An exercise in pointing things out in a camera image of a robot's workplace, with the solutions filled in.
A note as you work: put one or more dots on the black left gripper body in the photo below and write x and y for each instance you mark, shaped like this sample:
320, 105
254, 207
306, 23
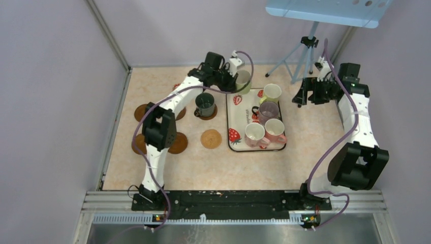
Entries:
223, 79

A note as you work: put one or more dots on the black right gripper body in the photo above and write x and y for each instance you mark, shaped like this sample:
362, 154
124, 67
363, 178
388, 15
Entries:
322, 91

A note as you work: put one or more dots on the light green mug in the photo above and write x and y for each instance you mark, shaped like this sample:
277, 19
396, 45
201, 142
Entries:
243, 82

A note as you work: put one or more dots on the yellow-green mug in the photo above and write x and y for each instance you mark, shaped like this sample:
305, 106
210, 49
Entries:
271, 93

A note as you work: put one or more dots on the dark green mug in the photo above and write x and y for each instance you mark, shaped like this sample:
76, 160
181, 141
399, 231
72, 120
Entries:
205, 105

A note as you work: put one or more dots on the purple mug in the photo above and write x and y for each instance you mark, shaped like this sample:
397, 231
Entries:
266, 111

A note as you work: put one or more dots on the dark brown wooden coaster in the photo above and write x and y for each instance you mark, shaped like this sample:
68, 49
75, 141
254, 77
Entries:
210, 117

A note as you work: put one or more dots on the woven rattan coaster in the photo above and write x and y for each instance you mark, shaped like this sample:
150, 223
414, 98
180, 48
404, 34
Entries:
211, 139

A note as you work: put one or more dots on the brown wooden round coaster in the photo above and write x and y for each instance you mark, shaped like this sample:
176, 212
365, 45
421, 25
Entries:
140, 112

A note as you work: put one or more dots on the dark brown round coaster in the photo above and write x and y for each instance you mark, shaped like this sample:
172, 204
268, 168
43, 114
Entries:
181, 114

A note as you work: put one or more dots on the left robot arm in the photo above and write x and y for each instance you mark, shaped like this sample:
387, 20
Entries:
158, 124

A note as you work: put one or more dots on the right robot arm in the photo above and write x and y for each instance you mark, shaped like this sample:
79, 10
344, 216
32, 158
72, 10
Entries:
360, 161

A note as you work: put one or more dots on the red snack packet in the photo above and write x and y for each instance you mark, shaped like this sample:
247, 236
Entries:
176, 86

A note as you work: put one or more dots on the light blue tripod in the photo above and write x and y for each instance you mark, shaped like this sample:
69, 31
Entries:
308, 44

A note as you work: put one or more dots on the pale pink mug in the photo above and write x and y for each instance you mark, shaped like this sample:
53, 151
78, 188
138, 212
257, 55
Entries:
255, 136

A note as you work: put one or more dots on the light blue panel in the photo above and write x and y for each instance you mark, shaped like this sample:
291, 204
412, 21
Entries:
356, 13

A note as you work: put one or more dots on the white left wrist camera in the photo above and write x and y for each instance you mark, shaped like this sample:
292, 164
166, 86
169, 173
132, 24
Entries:
235, 63

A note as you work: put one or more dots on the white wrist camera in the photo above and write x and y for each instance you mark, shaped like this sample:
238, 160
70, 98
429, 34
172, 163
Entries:
235, 63
324, 68

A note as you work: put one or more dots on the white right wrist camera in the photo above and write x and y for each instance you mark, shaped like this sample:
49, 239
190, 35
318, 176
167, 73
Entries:
324, 68

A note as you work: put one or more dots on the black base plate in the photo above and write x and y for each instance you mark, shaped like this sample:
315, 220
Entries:
230, 205

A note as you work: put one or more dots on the aluminium frame rail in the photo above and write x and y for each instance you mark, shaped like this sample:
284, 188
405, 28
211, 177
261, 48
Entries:
355, 217

